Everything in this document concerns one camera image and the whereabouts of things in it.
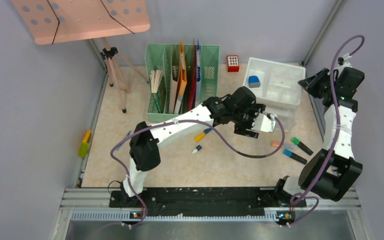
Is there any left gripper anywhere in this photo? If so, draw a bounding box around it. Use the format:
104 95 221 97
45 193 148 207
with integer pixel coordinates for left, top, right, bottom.
231 103 266 138

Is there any clear plastic drawer unit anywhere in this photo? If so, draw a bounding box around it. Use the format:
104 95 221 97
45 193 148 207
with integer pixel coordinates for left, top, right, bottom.
243 57 306 131

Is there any green capped highlighter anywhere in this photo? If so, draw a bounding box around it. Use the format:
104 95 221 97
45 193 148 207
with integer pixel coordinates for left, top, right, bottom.
291 136 314 156

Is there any red translucent file folder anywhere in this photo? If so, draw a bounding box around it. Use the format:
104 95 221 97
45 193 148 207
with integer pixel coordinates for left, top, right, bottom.
187 44 197 111

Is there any green file rack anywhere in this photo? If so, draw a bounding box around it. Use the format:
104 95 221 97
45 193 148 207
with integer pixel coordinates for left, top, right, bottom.
145 43 220 123

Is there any green children's book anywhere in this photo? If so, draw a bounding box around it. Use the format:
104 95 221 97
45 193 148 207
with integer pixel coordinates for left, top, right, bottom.
149 69 164 114

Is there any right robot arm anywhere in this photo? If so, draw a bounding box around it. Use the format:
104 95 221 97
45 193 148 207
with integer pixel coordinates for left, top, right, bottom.
273 66 365 206

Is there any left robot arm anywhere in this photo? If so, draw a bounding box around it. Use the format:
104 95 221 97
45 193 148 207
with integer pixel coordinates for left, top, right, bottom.
121 86 276 207

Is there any blue eraser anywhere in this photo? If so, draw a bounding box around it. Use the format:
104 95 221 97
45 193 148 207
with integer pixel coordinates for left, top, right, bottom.
248 75 261 88

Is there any orange capped highlighter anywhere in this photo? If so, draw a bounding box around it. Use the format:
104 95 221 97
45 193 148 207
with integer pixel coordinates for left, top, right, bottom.
270 141 299 150

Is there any red small box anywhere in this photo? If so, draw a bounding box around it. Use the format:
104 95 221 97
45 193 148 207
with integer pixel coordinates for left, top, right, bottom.
226 55 240 73

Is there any yellow dropper bottle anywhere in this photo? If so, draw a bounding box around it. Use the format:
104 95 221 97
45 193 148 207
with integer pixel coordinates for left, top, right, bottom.
194 132 206 143

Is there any teal capped marker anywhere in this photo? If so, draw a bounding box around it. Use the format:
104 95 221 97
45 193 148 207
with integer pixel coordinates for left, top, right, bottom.
283 149 308 165

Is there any orange file folder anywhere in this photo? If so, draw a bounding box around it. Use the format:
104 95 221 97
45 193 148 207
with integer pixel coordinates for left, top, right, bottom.
174 41 187 114

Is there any pink lamp stand pole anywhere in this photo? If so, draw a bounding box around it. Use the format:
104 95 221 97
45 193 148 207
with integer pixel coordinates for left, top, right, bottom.
100 37 149 114

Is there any black lamp clamp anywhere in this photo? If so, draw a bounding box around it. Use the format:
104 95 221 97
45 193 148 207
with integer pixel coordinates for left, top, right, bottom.
100 47 118 60

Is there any yellow green clamp tool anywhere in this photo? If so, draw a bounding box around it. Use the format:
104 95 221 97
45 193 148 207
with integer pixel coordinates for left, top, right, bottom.
78 129 92 158

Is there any pink perforated lamp panel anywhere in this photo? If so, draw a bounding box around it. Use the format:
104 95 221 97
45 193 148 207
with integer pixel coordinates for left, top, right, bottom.
11 0 151 45

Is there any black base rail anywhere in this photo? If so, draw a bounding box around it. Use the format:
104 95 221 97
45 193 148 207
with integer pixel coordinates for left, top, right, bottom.
109 187 296 225

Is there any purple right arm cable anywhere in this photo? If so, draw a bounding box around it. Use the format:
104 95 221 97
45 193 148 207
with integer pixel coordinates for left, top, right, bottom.
284 34 366 228

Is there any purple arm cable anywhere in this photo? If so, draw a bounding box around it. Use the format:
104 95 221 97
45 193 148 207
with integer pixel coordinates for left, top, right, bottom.
284 34 366 228
109 114 286 229

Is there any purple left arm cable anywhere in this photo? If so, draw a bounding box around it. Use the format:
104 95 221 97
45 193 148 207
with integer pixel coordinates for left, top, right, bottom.
109 114 286 229

